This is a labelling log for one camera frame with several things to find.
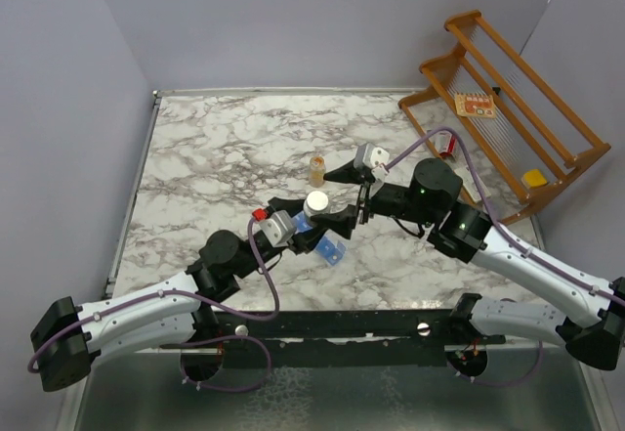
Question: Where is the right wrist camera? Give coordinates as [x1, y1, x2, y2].
[354, 143, 390, 183]

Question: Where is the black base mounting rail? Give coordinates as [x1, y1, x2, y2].
[160, 295, 507, 368]

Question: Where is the wooden tiered shelf rack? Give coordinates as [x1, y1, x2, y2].
[398, 10, 610, 224]

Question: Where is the white pill bottle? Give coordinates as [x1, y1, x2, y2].
[303, 190, 330, 224]

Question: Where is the orange snack packet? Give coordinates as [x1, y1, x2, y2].
[454, 93, 496, 118]

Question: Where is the yellow lidded jar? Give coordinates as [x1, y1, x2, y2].
[521, 169, 549, 190]

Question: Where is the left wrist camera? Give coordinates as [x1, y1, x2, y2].
[247, 208, 297, 247]

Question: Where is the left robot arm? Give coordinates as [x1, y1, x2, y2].
[27, 191, 330, 392]

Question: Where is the purple cable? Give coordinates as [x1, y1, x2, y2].
[383, 126, 625, 387]
[27, 215, 282, 393]

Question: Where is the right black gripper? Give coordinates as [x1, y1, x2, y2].
[312, 158, 437, 237]

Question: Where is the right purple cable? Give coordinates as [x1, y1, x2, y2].
[383, 126, 625, 387]

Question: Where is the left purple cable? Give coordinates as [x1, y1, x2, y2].
[27, 215, 282, 393]

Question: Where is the red white medicine box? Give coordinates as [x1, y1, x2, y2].
[435, 131, 460, 160]

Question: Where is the blue weekly pill organizer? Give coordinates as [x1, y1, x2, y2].
[292, 211, 347, 266]

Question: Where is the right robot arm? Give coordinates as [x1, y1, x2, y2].
[304, 158, 624, 370]

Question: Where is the small amber pill bottle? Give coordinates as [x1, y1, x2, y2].
[309, 156, 325, 188]

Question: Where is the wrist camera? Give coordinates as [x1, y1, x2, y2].
[247, 208, 297, 247]
[354, 143, 390, 183]

